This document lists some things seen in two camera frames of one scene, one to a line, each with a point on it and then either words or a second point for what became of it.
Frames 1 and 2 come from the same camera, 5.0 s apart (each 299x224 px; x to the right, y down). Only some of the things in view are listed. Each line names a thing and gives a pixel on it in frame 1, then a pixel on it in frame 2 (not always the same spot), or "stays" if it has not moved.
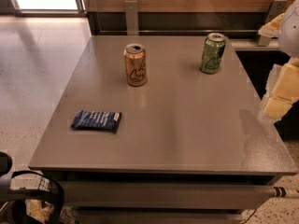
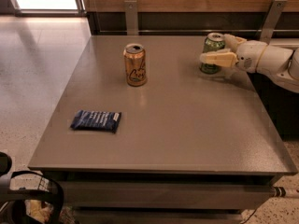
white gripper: [290, 32] to [249, 55]
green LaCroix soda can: [212, 53] stays
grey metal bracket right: [277, 7] stays
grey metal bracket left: [132, 17] stays
